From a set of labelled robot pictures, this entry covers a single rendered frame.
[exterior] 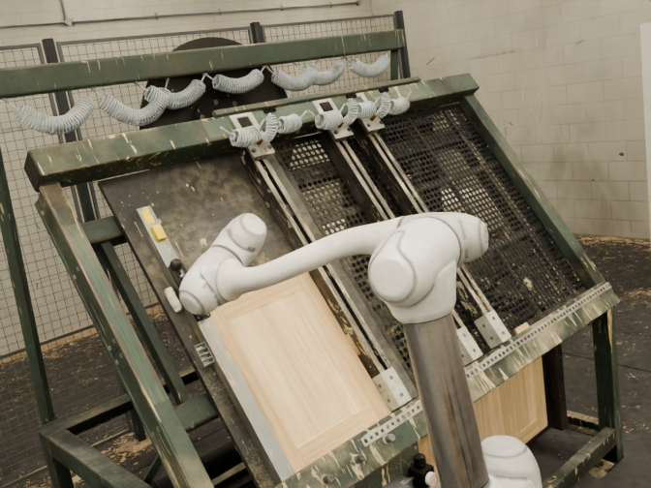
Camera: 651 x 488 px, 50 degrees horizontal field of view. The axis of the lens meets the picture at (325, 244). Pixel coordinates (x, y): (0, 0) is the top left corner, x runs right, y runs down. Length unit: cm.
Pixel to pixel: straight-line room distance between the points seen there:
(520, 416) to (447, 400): 197
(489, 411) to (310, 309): 109
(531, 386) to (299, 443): 150
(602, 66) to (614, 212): 146
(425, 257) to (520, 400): 211
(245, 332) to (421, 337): 98
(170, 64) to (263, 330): 121
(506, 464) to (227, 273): 76
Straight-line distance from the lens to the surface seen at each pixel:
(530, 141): 797
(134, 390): 207
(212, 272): 163
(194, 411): 213
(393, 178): 286
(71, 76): 274
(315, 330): 234
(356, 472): 220
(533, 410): 343
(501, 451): 165
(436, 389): 138
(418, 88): 327
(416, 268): 125
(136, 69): 285
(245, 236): 170
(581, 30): 754
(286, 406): 219
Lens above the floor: 198
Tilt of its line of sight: 13 degrees down
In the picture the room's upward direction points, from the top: 9 degrees counter-clockwise
